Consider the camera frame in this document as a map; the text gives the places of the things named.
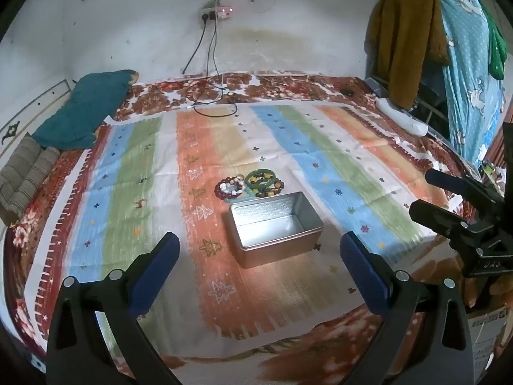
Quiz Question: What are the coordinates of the green jade bangle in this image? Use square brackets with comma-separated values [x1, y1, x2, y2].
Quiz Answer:
[244, 169, 277, 188]

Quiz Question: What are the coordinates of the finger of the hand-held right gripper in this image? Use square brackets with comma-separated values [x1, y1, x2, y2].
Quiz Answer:
[425, 168, 506, 218]
[409, 199, 482, 246]

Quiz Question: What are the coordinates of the striped colourful mat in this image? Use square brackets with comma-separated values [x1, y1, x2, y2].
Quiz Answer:
[66, 102, 466, 339]

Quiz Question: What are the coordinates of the dark red bead bracelet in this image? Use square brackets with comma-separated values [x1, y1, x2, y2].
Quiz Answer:
[214, 176, 241, 200]

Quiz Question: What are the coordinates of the green cloth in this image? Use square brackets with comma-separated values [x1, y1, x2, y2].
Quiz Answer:
[477, 0, 509, 80]

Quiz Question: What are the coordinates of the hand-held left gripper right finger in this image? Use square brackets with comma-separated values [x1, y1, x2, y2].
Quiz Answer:
[339, 231, 475, 385]

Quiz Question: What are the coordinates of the light blue printed cloth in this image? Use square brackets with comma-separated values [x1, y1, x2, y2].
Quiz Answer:
[417, 0, 506, 169]

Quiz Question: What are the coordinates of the silver metal tin box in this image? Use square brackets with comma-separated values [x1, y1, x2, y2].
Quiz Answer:
[228, 192, 324, 269]

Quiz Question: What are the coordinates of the white cable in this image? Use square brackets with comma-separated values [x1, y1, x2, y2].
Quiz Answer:
[188, 73, 310, 110]

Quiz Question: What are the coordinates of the light blue bead bracelet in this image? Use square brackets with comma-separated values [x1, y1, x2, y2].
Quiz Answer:
[230, 174, 257, 203]

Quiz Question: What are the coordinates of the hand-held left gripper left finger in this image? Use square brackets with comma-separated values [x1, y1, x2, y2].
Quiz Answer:
[46, 232, 183, 385]

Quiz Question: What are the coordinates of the grey striped cushion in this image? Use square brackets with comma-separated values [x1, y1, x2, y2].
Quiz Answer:
[0, 132, 61, 225]

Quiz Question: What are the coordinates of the dark metal rack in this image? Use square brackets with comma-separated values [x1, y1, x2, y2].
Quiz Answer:
[366, 68, 453, 137]

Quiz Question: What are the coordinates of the person's right hand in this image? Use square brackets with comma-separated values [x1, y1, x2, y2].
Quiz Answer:
[467, 275, 513, 310]

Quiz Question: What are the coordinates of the black cable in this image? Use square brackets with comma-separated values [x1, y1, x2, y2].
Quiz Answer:
[186, 0, 240, 118]
[182, 16, 209, 76]

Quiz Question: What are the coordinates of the white power strip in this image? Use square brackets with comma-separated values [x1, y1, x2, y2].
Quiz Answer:
[199, 5, 234, 21]

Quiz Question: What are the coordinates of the brown bead bracelet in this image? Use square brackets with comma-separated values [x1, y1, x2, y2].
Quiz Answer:
[254, 178, 286, 200]

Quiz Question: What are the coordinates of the cardboard box with white label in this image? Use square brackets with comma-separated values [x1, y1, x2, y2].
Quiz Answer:
[467, 307, 511, 373]

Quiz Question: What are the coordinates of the white headboard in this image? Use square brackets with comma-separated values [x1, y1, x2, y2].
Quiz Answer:
[0, 78, 77, 161]

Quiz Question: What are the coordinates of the teal pillow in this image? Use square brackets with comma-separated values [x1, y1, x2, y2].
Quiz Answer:
[31, 70, 139, 150]

